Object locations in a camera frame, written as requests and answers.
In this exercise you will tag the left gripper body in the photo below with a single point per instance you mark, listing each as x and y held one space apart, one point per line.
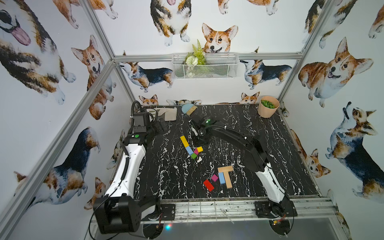
162 124

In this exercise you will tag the small magenta block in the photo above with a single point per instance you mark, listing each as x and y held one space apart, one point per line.
214 178

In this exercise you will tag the short yellow block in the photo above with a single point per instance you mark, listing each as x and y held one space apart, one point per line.
184 141

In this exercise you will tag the small light blue block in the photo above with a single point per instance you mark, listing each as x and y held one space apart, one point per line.
189 150

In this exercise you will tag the light blue rectangular block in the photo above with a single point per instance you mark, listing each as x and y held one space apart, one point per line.
221 178

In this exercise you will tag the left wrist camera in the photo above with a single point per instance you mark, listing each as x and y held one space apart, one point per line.
140 119

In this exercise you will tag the long natural wood block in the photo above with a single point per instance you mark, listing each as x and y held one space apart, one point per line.
225 169

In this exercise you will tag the white wire basket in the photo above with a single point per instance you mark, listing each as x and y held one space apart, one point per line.
219 66

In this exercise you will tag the pink pot with greens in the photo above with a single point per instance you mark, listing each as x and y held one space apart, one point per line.
268 106

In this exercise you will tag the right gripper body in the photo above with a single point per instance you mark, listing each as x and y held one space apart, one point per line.
199 140

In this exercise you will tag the green fern plant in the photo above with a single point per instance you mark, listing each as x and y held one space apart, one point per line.
194 64

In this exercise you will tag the red block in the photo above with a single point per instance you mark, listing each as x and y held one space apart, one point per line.
208 185

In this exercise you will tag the beige work glove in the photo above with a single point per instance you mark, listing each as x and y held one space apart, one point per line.
168 114

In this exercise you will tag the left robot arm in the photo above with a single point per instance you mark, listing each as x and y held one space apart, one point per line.
117 211

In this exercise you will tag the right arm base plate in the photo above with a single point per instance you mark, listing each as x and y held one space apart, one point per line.
272 210

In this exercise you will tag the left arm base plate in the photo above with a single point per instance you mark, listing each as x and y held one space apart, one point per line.
167 212

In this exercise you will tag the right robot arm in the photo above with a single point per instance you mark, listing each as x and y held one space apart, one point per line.
254 157

